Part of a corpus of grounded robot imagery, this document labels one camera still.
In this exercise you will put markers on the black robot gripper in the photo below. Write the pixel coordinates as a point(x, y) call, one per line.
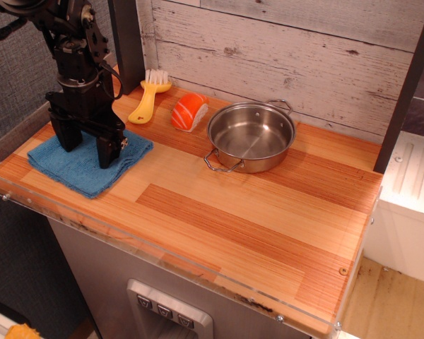
point(88, 107)

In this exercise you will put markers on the blue cloth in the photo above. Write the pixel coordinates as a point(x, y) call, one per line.
point(79, 169)

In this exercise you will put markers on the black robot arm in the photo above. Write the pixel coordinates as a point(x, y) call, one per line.
point(71, 34)

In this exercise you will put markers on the yellow toy dish brush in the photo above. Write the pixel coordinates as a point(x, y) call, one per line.
point(156, 81)

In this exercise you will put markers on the orange salmon sushi toy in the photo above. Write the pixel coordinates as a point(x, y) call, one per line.
point(189, 111)

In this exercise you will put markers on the grey toy kitchen cabinet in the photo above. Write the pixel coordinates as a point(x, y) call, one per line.
point(103, 272)

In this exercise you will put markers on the stainless steel pot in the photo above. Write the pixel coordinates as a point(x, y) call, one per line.
point(250, 137)

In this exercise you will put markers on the silver dispenser button panel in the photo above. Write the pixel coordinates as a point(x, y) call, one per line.
point(166, 312)

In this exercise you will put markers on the yellow object bottom left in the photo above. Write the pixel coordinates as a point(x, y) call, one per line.
point(22, 331)

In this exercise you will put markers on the clear acrylic table guard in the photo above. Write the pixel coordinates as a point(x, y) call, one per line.
point(283, 242)

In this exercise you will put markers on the white toy sink unit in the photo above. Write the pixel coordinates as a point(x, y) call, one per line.
point(395, 237)

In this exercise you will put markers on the dark right shelf post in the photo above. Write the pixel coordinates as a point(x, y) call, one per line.
point(400, 112)

